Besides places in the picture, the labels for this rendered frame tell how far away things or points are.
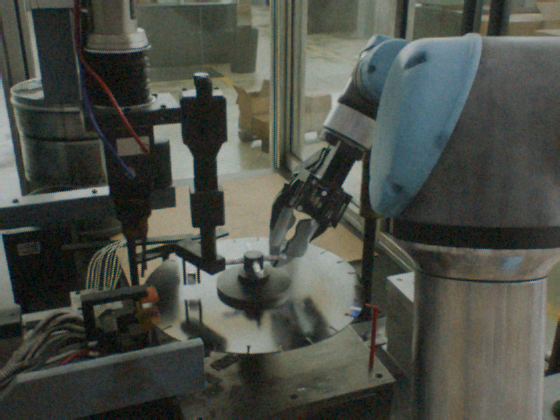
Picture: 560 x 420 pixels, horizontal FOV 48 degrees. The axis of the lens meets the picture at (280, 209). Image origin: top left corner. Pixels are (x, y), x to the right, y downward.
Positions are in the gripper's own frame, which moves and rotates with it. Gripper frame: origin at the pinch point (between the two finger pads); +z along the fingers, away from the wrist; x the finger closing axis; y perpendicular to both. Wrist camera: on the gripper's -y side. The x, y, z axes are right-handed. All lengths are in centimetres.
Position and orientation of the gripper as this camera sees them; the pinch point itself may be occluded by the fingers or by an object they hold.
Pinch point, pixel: (276, 258)
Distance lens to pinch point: 94.0
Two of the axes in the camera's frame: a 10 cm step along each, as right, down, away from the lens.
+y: 1.6, 2.0, -9.7
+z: -4.7, 8.8, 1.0
